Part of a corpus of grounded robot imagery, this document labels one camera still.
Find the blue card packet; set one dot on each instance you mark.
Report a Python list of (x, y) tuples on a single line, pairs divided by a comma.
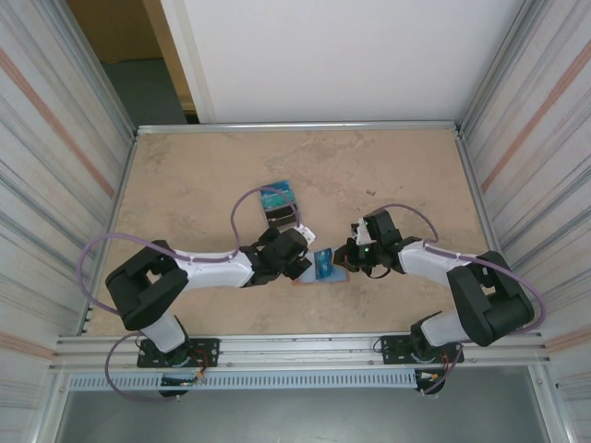
[(339, 276)]

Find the blue logo chip card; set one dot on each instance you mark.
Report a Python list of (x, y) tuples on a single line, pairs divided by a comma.
[(323, 265)]

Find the green card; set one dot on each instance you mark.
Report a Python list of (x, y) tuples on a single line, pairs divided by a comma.
[(278, 200)]

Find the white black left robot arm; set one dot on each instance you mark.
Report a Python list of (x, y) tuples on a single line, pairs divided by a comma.
[(217, 270)]

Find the clear acrylic card stand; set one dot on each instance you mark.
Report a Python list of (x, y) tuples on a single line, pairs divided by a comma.
[(279, 205)]

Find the blue bank card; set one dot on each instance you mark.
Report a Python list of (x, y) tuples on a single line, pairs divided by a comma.
[(276, 187)]

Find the small green circuit board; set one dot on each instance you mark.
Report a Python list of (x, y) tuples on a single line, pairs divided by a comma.
[(177, 380)]

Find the wide aluminium mounting rail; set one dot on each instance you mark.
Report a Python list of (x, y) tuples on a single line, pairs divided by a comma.
[(300, 350)]

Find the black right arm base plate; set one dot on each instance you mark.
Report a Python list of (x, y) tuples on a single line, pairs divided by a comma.
[(392, 350)]

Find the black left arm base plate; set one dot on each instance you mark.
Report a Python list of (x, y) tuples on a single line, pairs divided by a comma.
[(208, 353)]

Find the aluminium frame rail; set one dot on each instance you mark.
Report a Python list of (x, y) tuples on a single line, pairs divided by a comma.
[(111, 231), (295, 127), (488, 231)]

